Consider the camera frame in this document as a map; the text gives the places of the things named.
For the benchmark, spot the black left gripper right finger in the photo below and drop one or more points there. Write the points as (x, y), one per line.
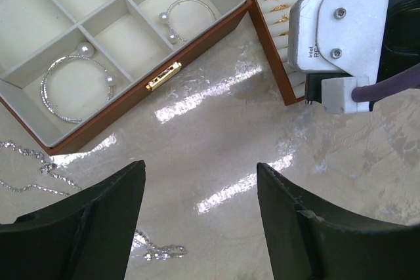
(310, 238)

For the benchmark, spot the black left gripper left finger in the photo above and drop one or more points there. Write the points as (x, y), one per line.
(85, 236)

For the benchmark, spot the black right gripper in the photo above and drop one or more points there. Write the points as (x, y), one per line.
(399, 63)

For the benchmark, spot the brown jewelry box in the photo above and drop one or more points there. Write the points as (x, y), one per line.
(70, 68)

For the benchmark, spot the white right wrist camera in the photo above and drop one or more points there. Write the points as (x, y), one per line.
(337, 45)

